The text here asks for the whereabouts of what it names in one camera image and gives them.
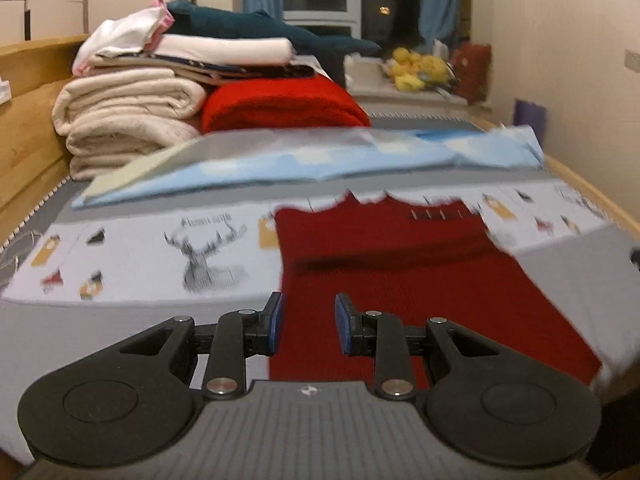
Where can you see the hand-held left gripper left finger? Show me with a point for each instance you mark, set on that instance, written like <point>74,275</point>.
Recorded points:
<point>275,321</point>

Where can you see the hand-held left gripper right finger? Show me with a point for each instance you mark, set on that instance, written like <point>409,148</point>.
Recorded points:
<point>343,324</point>

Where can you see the red knitted sweater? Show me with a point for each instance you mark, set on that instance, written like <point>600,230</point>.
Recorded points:
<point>400,280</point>

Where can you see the light blue sheet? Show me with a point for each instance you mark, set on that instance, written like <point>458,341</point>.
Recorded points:
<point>250,167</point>

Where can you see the folded red blanket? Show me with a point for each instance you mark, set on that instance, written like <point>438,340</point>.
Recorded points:
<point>280,105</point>

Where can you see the white window sill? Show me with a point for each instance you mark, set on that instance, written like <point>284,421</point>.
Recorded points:
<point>370,87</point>

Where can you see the folded cream blanket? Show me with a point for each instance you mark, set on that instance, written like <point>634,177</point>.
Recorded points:
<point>125,110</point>

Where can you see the yellow plush toy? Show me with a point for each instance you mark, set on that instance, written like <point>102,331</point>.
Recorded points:
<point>405,67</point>
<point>434,67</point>

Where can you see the folded white cloth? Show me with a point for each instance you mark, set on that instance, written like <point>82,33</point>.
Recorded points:
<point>225,50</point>

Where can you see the red cushion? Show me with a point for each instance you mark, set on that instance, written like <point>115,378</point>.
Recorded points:
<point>472,72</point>

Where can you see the teal shark plush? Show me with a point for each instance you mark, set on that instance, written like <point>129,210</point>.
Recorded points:
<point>280,30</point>

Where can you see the white and pink cloth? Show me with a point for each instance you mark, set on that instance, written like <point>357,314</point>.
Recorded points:
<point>125,27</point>

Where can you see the white crumpled bag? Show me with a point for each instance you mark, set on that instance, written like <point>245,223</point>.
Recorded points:
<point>4,90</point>

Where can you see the wooden bed frame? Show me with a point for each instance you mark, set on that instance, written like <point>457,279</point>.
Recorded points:
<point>25,135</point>

